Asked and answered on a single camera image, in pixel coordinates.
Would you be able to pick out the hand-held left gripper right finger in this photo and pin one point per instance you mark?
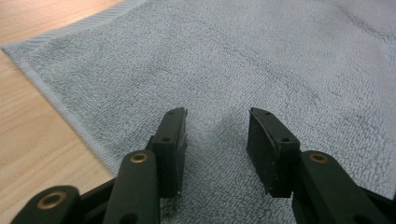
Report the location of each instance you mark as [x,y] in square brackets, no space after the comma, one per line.
[271,155]

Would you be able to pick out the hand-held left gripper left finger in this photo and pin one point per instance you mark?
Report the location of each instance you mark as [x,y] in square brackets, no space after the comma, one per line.
[171,149]

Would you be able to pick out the grey-blue towel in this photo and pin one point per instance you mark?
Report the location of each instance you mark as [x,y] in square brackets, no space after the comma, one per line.
[218,62]

